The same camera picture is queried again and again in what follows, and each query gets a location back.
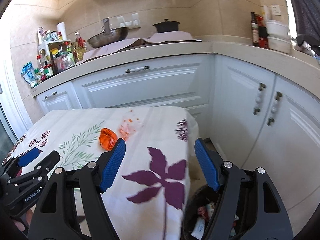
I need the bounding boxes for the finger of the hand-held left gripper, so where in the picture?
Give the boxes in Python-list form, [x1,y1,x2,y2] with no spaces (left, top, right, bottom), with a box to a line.
[7,151,60,185]
[1,147,42,180]

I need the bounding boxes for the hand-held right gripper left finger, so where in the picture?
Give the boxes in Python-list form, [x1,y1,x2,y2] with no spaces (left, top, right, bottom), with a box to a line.
[27,138,126,240]

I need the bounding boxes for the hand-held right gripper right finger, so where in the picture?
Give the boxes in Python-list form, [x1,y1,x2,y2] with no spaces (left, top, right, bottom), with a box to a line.
[194,137,294,240]

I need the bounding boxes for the orange foil wrapper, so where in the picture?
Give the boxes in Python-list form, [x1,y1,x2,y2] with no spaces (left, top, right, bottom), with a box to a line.
[98,128,118,152]

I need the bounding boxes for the black trash bin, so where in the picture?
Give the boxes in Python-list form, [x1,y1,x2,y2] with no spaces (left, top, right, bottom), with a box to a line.
[182,184,250,240]

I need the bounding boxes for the pink checked wrapper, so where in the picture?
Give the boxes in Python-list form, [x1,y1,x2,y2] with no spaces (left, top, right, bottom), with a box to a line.
[197,203,216,222]

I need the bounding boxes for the person's left hand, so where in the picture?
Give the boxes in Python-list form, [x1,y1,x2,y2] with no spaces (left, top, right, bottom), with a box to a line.
[12,208,35,233]

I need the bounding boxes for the scattered orange crumbs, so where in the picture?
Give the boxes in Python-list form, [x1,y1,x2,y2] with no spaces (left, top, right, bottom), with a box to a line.
[119,110,140,140]

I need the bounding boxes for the floral tablecloth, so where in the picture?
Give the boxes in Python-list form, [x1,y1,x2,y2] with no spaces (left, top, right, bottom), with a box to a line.
[0,106,198,240]

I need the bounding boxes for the narrow white cabinet door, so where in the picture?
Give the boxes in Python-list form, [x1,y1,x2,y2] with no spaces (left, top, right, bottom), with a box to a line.
[36,82,83,117]

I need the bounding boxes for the white corner cabinet door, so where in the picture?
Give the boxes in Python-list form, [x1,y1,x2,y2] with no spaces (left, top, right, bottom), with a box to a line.
[212,55,278,170]
[240,75,320,215]

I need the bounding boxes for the blue white bag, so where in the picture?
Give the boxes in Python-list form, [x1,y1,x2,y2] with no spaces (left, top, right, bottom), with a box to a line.
[21,61,38,88]

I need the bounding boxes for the wide white drawer front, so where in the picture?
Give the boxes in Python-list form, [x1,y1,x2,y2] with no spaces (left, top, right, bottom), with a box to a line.
[71,55,213,110]

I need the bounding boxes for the group of condiment bottles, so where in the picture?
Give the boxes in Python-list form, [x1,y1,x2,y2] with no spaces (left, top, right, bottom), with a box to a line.
[35,25,77,84]

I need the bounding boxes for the cooking oil bottle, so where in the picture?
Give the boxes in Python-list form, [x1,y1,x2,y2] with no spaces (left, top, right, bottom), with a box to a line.
[74,32,88,60]

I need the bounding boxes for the beige kitchen countertop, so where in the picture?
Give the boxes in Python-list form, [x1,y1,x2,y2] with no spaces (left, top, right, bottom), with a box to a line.
[32,41,320,98]

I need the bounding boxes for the metal wok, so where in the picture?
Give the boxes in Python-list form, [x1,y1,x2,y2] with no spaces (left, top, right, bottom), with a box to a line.
[87,18,130,49]

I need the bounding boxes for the paper towel roll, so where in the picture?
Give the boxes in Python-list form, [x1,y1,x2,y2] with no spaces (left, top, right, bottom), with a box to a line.
[56,22,66,41]

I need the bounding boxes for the pink stove cover cloth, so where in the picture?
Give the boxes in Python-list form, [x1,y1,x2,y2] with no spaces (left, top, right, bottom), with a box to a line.
[82,31,200,62]

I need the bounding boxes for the white lidded container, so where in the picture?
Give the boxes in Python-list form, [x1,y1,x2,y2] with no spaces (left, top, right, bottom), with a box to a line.
[267,35,292,54]
[265,20,289,37]

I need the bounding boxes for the dark glass bottle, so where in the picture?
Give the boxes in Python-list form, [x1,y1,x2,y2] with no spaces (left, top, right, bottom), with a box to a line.
[251,12,260,47]

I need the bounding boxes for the red seasoning packets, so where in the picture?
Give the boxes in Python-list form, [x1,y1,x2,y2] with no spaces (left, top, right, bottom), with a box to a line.
[259,14,269,49]

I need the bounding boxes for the black cooking pot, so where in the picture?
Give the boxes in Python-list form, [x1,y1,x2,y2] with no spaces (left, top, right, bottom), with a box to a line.
[153,19,181,33]

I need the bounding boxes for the pile of assorted packets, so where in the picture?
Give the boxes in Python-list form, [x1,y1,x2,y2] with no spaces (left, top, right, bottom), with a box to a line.
[297,34,320,65]

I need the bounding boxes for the cabinet door handle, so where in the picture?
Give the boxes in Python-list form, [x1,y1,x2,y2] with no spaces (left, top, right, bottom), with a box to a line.
[253,82,267,115]
[266,92,283,126]

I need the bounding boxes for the drawer handle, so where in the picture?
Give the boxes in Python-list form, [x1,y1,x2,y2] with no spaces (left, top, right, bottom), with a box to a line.
[125,65,150,74]

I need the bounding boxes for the white wall socket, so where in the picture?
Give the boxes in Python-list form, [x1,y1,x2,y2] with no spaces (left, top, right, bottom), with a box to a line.
[117,13,139,27]

